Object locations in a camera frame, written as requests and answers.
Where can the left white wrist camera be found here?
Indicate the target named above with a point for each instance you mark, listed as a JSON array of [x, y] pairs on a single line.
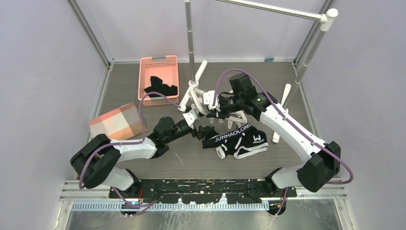
[[192, 117]]

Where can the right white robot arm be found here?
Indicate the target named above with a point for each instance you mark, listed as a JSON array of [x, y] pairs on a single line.
[[320, 159]]

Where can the pink checked cloth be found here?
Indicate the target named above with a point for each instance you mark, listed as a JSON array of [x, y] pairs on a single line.
[[120, 124]]

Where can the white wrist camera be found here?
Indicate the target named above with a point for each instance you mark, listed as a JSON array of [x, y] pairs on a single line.
[[210, 100], [192, 117]]

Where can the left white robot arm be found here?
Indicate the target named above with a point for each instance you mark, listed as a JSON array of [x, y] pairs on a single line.
[[96, 162]]

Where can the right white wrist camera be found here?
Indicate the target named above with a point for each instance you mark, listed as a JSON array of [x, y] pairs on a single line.
[[210, 100]]

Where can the aluminium frame post right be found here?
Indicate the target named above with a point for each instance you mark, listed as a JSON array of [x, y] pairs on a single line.
[[327, 4]]

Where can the silver clothes rack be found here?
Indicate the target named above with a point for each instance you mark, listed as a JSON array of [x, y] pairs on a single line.
[[243, 30]]

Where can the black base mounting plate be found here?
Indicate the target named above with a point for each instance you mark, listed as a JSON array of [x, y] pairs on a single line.
[[205, 191]]

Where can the pink plastic basket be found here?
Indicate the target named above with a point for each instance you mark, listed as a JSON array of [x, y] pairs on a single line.
[[165, 68]]

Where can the black boxer briefs white trim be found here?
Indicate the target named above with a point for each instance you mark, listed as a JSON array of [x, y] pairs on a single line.
[[242, 142]]

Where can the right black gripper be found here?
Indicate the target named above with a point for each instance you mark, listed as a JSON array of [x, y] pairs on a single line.
[[220, 114]]

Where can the aluminium frame post left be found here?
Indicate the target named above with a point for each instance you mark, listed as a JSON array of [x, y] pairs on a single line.
[[82, 13]]

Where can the black garment in basket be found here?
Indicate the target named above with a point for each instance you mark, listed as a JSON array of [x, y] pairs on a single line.
[[157, 85]]

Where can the white clip hanger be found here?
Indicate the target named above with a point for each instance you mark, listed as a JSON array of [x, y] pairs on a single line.
[[194, 98]]

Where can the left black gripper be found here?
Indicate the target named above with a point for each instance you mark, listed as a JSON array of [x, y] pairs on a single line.
[[201, 132]]

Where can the aluminium frame post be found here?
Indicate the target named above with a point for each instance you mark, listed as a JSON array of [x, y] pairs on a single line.
[[327, 4], [82, 13]]

